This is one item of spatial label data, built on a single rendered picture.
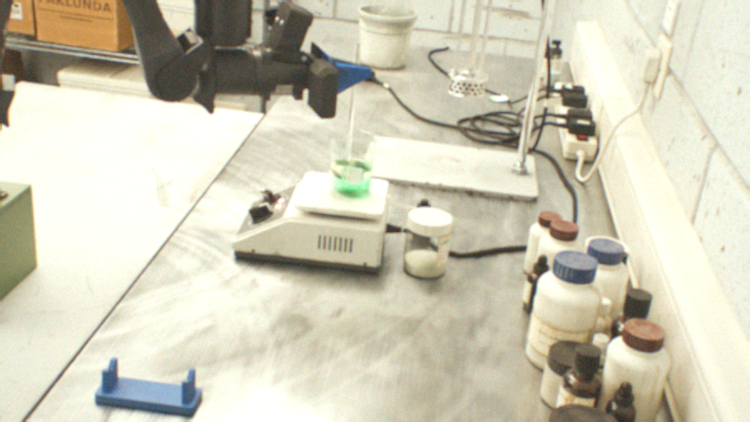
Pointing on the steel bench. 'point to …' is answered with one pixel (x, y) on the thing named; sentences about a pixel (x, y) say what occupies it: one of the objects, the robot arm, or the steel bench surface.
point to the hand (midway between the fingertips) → (345, 71)
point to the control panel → (270, 208)
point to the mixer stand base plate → (453, 168)
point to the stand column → (533, 89)
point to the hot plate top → (310, 198)
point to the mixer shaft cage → (473, 82)
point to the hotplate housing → (319, 239)
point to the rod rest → (148, 392)
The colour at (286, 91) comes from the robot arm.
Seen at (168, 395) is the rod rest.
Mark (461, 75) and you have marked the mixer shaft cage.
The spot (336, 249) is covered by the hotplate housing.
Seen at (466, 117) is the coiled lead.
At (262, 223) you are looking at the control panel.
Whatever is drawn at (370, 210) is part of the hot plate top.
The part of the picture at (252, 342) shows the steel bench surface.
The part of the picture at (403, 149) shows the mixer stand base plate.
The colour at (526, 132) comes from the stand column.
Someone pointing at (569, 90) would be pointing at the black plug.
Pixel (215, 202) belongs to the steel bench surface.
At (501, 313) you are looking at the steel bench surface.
